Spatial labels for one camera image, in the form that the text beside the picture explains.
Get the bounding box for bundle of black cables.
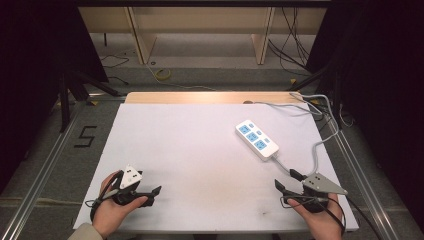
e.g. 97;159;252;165
267;7;316;77

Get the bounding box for black curtain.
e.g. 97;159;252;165
0;0;110;195
305;0;424;233

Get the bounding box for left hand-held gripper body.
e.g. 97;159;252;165
111;164;144;206

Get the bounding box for white power strip blue sockets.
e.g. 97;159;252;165
235;119;280;162

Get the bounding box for yellow cable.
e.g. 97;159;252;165
145;62;218;92

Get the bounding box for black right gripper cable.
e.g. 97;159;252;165
279;194;382;240

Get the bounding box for aluminium floor rail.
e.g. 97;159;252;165
0;94;128;240
324;113;403;240

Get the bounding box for light wooden desk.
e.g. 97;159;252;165
78;6;328;66

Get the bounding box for black metal stand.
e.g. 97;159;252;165
285;63;345;130
57;70;123;133

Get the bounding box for white table cover sheet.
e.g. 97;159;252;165
72;102;360;234

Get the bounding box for person's left hand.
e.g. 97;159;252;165
91;170;149;240

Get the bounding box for thin black floor cable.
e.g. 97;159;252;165
99;54;131;86

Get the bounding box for grey power strip cable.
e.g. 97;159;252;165
271;92;340;178

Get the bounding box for person's right hand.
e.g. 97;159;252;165
287;192;345;240

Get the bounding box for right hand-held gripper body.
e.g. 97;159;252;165
300;172;349;214

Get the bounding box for thin grey cable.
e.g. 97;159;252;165
248;99;325;118

